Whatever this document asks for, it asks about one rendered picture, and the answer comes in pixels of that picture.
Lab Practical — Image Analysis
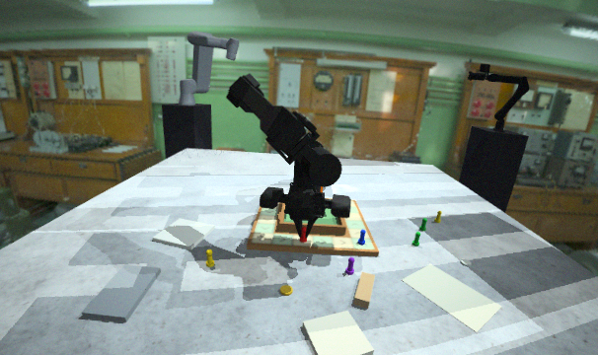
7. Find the purple pawn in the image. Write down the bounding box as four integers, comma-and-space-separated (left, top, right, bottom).
345, 257, 354, 275

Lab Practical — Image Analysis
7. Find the tan rectangular block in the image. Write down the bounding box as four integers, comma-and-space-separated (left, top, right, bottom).
353, 272, 375, 309

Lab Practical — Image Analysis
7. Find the blue pawn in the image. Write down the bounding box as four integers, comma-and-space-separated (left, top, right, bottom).
358, 230, 366, 245

